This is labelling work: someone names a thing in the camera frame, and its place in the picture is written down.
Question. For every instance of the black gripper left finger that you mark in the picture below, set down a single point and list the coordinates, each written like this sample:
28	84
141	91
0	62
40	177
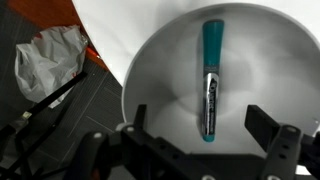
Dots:
140	116

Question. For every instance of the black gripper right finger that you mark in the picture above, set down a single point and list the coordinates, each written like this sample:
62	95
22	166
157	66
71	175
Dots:
261	126

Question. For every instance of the teal marker pen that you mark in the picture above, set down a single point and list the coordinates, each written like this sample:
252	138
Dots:
212	33

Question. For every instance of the grey bowl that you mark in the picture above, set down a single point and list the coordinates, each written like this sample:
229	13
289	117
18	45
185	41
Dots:
268	59

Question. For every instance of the crumpled white plastic bag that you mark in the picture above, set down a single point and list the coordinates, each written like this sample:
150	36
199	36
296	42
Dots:
52	58

